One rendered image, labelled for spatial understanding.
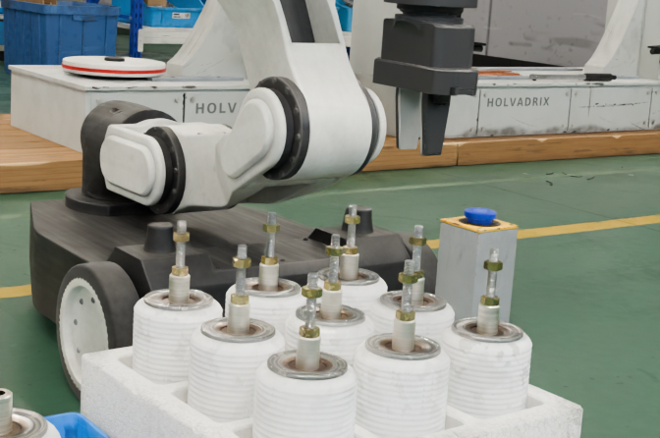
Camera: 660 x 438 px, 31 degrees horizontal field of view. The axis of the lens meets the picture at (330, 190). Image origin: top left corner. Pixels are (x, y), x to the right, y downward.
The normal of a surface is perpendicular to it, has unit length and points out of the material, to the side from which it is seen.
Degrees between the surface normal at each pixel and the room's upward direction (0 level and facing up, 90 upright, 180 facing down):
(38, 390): 0
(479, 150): 90
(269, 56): 90
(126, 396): 90
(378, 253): 46
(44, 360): 0
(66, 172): 90
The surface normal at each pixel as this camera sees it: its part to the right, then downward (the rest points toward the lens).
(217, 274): 0.46, -0.55
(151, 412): -0.79, 0.07
